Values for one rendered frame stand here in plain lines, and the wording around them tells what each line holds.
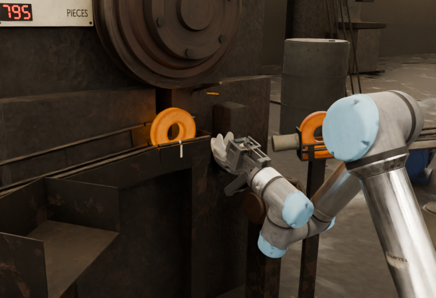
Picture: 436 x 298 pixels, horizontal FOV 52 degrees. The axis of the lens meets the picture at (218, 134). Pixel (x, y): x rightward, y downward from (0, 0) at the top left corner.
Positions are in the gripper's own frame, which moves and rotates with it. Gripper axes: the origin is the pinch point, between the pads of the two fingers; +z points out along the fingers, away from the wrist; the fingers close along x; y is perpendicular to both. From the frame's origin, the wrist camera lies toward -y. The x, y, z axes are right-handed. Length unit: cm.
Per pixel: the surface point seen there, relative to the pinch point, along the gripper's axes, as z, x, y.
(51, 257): -12, 49, -12
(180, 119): 19.9, -1.6, -3.6
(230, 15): 19.6, -11.8, 30.0
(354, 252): -8, -99, -76
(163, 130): 18.9, 4.6, -6.3
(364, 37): 403, -680, -139
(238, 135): 14.4, -23.1, -10.0
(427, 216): -41, -58, -13
